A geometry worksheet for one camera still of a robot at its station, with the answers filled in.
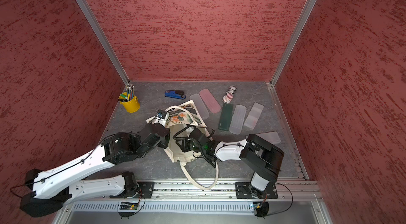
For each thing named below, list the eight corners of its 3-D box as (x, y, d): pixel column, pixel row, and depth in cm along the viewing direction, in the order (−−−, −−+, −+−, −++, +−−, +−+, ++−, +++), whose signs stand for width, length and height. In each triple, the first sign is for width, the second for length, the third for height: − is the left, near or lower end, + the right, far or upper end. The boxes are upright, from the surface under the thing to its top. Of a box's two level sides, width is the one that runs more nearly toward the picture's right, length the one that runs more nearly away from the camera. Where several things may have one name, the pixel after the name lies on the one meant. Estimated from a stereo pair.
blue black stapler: (165, 99, 113) (163, 96, 110) (166, 93, 116) (165, 90, 113) (185, 99, 113) (185, 96, 110) (186, 93, 116) (186, 90, 113)
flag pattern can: (221, 101, 111) (221, 98, 108) (229, 87, 120) (230, 85, 117) (228, 104, 109) (229, 102, 107) (236, 90, 118) (237, 87, 115)
